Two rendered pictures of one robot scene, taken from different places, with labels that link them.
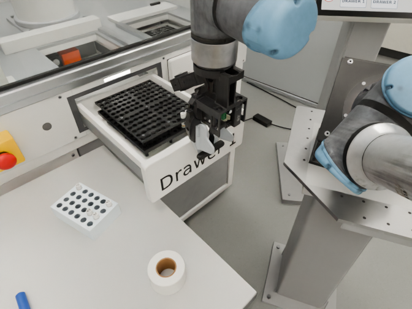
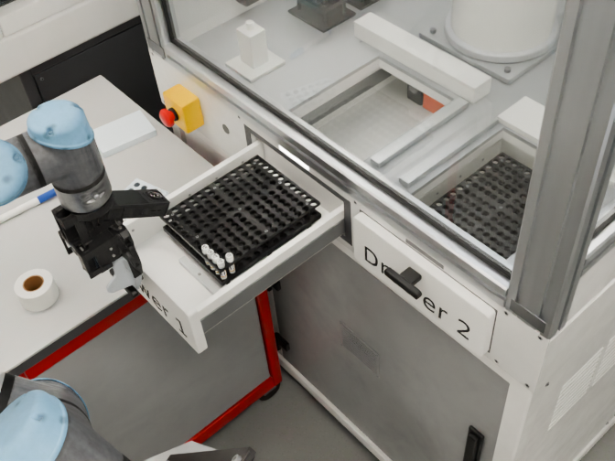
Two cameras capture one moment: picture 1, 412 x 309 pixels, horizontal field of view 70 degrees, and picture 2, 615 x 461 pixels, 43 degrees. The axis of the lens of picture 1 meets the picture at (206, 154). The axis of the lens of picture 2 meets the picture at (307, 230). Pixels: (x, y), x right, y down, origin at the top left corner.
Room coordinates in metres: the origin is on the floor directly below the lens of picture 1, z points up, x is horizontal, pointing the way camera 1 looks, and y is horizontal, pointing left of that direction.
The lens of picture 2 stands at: (0.85, -0.79, 1.88)
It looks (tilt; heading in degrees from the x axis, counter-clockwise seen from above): 48 degrees down; 96
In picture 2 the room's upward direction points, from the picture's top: 6 degrees counter-clockwise
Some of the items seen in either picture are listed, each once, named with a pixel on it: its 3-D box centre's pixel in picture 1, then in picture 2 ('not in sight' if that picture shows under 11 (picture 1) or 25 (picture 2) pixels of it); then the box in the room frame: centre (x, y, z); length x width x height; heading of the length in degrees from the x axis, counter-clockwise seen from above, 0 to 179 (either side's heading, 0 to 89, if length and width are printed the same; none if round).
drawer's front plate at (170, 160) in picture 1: (198, 152); (147, 281); (0.49, 0.02, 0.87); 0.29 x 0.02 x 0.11; 133
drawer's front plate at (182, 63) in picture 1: (203, 63); (418, 282); (0.94, 0.01, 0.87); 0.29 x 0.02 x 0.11; 133
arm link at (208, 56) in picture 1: (216, 48); (84, 187); (0.46, -0.02, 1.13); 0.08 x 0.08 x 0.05
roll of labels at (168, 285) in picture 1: (167, 272); (37, 290); (0.25, 0.07, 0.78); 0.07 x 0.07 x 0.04
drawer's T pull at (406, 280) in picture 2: not in sight; (407, 278); (0.92, -0.01, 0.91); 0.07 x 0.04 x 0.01; 133
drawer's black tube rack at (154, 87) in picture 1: (148, 116); (242, 220); (0.64, 0.15, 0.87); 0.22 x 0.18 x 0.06; 43
